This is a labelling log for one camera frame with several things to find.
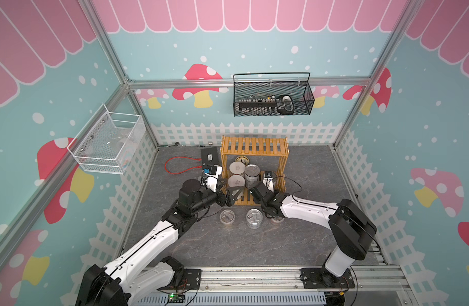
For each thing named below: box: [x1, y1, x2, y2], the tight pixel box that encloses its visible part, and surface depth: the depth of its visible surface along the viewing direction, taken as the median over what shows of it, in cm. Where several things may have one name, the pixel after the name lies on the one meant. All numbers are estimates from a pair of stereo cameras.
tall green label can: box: [244, 163, 261, 189], surface depth 94 cm
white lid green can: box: [227, 174, 246, 187], surface depth 92 cm
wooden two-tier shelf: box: [219, 135, 290, 206], surface depth 85 cm
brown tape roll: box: [234, 155, 250, 167], surface depth 114 cm
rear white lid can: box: [228, 161, 246, 175], surface depth 97 cm
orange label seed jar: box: [219, 209, 236, 227], surface depth 87 cm
